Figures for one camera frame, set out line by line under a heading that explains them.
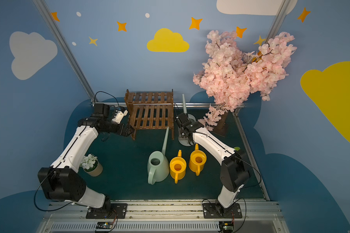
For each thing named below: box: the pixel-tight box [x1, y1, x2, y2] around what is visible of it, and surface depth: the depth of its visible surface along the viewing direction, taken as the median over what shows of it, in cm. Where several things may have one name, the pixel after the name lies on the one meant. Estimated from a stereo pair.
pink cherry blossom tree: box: [192, 30, 298, 136], surface depth 69 cm
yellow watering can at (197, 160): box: [188, 143, 208, 177], surface depth 84 cm
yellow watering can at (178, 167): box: [169, 149, 188, 184], surface depth 82 cm
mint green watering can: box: [147, 126, 170, 185], surface depth 78 cm
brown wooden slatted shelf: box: [124, 89, 175, 141], surface depth 97 cm
